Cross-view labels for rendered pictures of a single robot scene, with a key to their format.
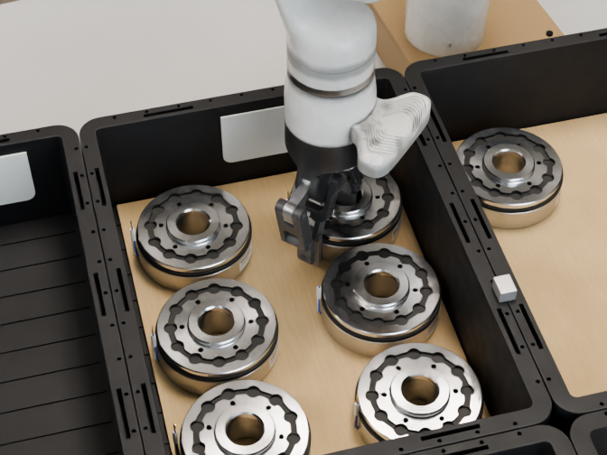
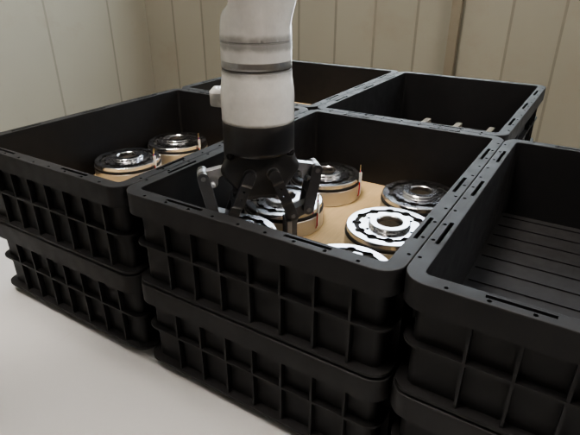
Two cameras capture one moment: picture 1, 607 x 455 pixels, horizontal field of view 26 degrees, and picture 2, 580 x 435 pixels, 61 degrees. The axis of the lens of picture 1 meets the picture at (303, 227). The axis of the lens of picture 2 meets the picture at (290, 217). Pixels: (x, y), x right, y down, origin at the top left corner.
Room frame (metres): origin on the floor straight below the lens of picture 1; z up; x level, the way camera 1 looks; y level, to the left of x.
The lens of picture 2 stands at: (1.10, 0.37, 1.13)
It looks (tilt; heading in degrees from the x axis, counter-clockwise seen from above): 26 degrees down; 227
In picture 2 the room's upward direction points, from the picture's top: straight up
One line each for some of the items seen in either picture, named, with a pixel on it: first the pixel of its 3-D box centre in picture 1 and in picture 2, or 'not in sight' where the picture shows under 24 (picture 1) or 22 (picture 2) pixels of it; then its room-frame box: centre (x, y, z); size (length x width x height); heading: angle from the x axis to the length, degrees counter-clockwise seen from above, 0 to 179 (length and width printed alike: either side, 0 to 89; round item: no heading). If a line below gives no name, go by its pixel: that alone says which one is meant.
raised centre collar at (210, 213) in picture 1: (193, 224); not in sight; (0.78, 0.10, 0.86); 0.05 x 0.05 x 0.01
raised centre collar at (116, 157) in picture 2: not in sight; (127, 156); (0.78, -0.36, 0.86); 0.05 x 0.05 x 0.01
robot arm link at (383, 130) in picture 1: (350, 96); (255, 85); (0.77, -0.04, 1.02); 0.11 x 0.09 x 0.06; 59
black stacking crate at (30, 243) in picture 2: not in sight; (169, 225); (0.76, -0.28, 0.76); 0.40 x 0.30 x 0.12; 15
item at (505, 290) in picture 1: (504, 288); not in sight; (0.64, -0.16, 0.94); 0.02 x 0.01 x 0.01; 15
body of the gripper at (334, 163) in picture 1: (329, 149); (259, 154); (0.78, -0.02, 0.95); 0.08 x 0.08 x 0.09
